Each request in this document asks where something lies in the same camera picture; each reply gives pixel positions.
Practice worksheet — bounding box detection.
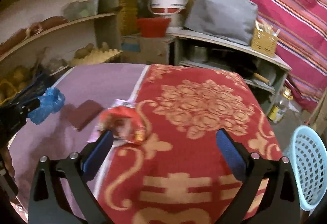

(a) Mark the blue plastic bag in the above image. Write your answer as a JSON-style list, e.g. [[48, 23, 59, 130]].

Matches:
[[28, 87, 65, 125]]

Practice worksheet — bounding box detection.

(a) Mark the red snack wrapper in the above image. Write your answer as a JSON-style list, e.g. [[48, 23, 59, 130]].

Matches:
[[96, 105, 147, 145]]

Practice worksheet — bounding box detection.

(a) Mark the yellow mesh potato bag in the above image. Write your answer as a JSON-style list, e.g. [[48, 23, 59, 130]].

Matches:
[[1, 66, 32, 104]]

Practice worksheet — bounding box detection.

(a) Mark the light blue laundry basket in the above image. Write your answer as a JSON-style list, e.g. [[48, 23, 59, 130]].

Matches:
[[283, 125, 326, 211]]

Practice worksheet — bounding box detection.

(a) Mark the purple table cloth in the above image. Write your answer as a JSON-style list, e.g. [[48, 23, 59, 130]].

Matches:
[[9, 64, 149, 209]]

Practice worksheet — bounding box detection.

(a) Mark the oil bottle on floor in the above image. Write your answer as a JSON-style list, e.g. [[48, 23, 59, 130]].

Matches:
[[268, 87, 293, 124]]

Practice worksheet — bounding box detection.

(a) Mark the yellow egg tray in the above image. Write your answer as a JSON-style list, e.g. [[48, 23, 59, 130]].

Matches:
[[69, 49, 122, 67]]

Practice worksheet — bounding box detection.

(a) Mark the red floral towel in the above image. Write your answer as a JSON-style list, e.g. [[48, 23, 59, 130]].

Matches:
[[99, 65, 282, 223]]

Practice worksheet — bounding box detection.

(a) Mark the clear plastic container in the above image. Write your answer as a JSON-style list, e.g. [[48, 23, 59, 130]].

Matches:
[[62, 0, 98, 21]]

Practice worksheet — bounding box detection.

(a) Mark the cardboard box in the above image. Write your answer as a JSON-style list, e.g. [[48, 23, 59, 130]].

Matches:
[[121, 35, 175, 65]]

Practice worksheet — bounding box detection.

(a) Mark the yellow oil jug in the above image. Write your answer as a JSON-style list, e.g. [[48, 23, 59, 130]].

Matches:
[[118, 0, 138, 36]]

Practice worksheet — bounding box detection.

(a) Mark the red plastic basket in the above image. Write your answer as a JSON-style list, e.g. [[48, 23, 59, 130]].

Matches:
[[137, 18, 171, 38]]

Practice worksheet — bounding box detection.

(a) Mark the yellow chopstick holder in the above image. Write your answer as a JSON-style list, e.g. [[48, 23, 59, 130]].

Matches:
[[251, 20, 280, 58]]

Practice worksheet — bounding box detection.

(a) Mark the grey low shelf unit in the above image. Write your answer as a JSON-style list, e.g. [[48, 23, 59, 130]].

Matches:
[[171, 30, 291, 114]]

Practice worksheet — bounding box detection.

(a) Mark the white plastic bucket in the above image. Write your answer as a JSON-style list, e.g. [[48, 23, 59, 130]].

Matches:
[[148, 0, 188, 16]]

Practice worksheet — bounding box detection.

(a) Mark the striped pink curtain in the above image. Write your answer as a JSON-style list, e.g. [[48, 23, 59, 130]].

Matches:
[[250, 0, 326, 111]]

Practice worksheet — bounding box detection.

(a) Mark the wooden wall shelf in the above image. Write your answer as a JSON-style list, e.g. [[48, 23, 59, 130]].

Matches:
[[1, 0, 120, 73]]

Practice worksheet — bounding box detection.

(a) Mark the wooden handled pan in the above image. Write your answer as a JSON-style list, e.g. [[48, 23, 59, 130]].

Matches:
[[243, 71, 270, 85]]

